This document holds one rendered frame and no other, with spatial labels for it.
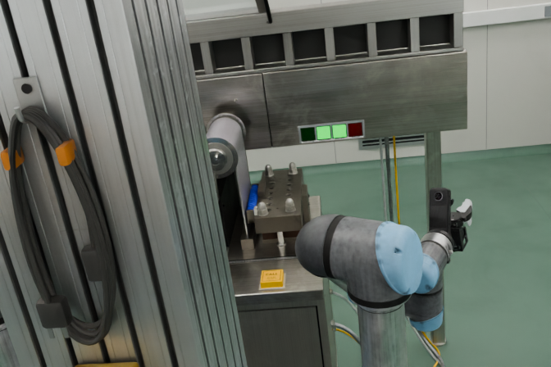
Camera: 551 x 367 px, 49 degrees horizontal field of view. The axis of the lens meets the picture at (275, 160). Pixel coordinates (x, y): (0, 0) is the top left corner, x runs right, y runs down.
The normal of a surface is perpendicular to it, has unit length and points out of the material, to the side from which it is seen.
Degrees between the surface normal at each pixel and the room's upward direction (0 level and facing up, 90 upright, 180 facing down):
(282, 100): 90
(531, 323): 0
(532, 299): 0
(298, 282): 0
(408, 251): 83
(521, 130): 90
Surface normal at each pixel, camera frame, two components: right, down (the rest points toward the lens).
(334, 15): -0.05, 0.39
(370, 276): -0.45, 0.43
